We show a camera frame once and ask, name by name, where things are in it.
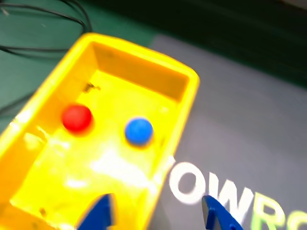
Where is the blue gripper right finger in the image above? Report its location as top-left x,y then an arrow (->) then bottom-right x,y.
201,195 -> 243,230

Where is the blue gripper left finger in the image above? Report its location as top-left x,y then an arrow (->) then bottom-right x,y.
75,193 -> 116,230

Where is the blue ball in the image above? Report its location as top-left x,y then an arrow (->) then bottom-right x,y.
124,116 -> 154,147

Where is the red ball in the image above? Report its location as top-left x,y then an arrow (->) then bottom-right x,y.
61,103 -> 93,134

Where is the yellow plastic bin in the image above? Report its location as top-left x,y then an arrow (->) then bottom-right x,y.
0,32 -> 201,230

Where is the grey mat with white lettering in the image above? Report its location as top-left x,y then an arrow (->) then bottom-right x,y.
143,33 -> 307,230

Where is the thin black cable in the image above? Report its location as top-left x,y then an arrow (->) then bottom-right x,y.
0,0 -> 91,53

